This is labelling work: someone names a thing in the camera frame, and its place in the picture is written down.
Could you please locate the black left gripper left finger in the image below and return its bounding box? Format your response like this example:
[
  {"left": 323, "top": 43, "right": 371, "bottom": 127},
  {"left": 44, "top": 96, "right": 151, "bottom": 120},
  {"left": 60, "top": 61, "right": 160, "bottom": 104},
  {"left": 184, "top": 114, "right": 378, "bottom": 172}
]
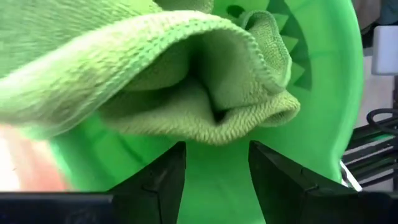
[{"left": 107, "top": 141, "right": 187, "bottom": 224}]

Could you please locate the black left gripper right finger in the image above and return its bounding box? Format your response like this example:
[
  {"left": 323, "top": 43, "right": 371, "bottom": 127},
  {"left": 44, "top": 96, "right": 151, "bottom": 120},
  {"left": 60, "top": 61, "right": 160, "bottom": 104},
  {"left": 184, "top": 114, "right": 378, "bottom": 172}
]
[{"left": 248, "top": 140, "right": 361, "bottom": 224}]

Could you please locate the green microfiber cloth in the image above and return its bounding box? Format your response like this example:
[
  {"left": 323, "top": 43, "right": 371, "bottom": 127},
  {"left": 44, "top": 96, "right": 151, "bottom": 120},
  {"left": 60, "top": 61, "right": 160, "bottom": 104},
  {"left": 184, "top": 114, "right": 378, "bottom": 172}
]
[{"left": 0, "top": 0, "right": 301, "bottom": 146}]

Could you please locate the green plastic bucket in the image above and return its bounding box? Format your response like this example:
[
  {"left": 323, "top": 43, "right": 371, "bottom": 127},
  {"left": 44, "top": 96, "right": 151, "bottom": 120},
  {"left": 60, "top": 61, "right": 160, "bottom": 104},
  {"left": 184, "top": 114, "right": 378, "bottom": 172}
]
[{"left": 18, "top": 0, "right": 364, "bottom": 224}]

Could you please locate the black metal rig frame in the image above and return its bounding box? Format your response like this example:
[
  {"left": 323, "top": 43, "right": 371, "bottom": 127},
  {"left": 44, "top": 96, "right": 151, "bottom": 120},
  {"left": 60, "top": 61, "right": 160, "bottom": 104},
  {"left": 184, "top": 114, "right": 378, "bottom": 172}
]
[{"left": 340, "top": 124, "right": 398, "bottom": 190}]

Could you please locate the black cable loop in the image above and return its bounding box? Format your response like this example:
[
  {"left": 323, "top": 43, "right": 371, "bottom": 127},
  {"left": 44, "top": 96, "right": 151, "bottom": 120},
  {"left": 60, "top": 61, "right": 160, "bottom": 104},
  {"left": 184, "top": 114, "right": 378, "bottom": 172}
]
[{"left": 366, "top": 108, "right": 398, "bottom": 135}]

